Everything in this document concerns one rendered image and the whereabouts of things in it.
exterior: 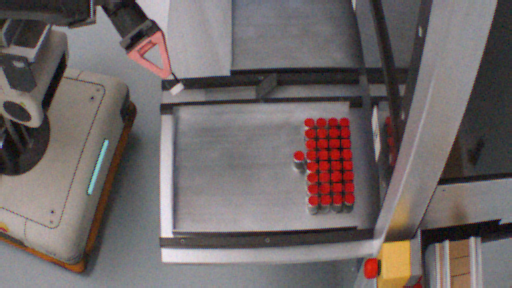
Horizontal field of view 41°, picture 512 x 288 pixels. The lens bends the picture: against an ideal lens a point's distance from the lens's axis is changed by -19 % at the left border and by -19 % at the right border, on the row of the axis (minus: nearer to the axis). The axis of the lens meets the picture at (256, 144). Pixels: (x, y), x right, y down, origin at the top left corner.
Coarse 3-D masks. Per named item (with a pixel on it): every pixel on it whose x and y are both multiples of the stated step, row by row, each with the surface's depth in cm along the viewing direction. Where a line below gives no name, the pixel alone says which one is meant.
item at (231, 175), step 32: (192, 128) 158; (224, 128) 158; (256, 128) 158; (288, 128) 158; (192, 160) 155; (224, 160) 155; (256, 160) 155; (288, 160) 155; (352, 160) 154; (192, 192) 152; (224, 192) 152; (256, 192) 152; (288, 192) 152; (192, 224) 149; (224, 224) 149; (256, 224) 149; (288, 224) 149; (320, 224) 148; (352, 224) 145
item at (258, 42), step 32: (256, 0) 173; (288, 0) 173; (320, 0) 173; (256, 32) 168; (288, 32) 168; (320, 32) 168; (352, 32) 168; (256, 64) 165; (288, 64) 164; (320, 64) 164; (352, 64) 164
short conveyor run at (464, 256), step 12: (468, 240) 140; (432, 252) 139; (444, 252) 135; (456, 252) 139; (468, 252) 139; (480, 252) 138; (432, 264) 138; (444, 264) 134; (456, 264) 138; (468, 264) 137; (480, 264) 137; (432, 276) 137; (444, 276) 133; (456, 276) 136; (468, 276) 136; (480, 276) 136
